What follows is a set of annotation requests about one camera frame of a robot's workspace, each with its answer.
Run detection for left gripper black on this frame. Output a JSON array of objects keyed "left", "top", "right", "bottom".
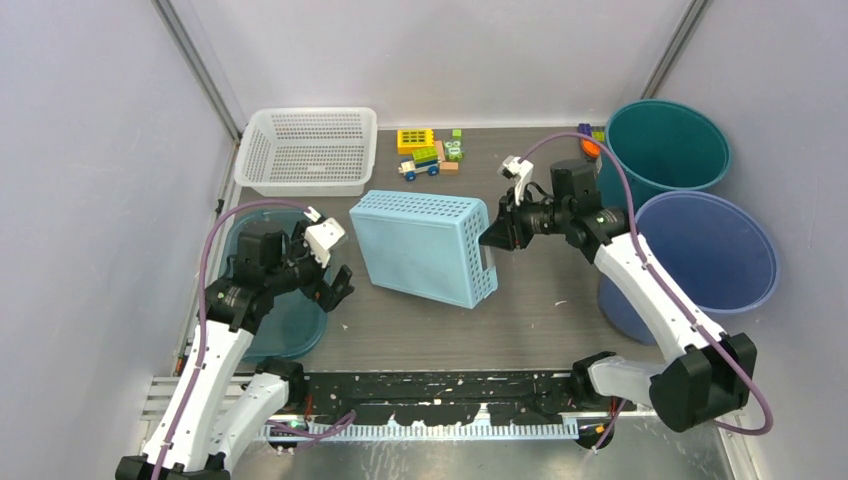
[{"left": 266, "top": 221, "right": 354, "bottom": 310}]

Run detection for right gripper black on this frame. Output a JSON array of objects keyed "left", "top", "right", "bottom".
[{"left": 480, "top": 186, "right": 571, "bottom": 251}]

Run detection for light blue perforated basket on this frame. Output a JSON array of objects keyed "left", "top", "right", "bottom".
[{"left": 349, "top": 190, "right": 498, "bottom": 309}]

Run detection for white perforated plastic basket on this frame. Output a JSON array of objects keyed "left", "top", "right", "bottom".
[{"left": 233, "top": 107, "right": 378, "bottom": 197}]

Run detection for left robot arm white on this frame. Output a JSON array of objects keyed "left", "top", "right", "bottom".
[{"left": 115, "top": 217, "right": 354, "bottom": 479}]

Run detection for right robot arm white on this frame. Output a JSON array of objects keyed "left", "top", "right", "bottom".
[{"left": 479, "top": 156, "right": 757, "bottom": 432}]

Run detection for teal transparent plastic tub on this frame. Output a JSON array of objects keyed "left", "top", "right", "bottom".
[{"left": 216, "top": 208, "right": 327, "bottom": 363}]

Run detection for green monster toy block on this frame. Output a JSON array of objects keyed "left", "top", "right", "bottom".
[{"left": 443, "top": 129, "right": 465, "bottom": 162}]

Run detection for white toy car blue wheels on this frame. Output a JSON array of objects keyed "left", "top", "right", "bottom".
[{"left": 397, "top": 146, "right": 441, "bottom": 182}]

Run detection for orange purple toy blocks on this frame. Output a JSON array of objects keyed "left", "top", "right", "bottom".
[{"left": 577, "top": 123, "right": 605, "bottom": 162}]

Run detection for yellow toy block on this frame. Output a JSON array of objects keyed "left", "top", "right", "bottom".
[{"left": 396, "top": 128, "right": 435, "bottom": 155}]

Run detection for teal round bucket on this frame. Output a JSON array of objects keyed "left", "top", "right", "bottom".
[{"left": 605, "top": 99, "right": 732, "bottom": 210}]

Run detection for blue round bucket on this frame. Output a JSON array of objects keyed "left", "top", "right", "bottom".
[{"left": 635, "top": 191, "right": 781, "bottom": 322}]

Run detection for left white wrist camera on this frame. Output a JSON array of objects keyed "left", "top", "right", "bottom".
[{"left": 305, "top": 218, "right": 348, "bottom": 268}]

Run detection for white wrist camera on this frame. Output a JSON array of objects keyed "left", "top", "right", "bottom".
[
  {"left": 305, "top": 218, "right": 348, "bottom": 268},
  {"left": 498, "top": 156, "right": 534, "bottom": 206}
]

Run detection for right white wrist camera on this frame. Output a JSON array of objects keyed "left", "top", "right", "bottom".
[{"left": 498, "top": 156, "right": 534, "bottom": 206}]

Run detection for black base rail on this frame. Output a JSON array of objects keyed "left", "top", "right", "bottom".
[{"left": 278, "top": 370, "right": 618, "bottom": 427}]

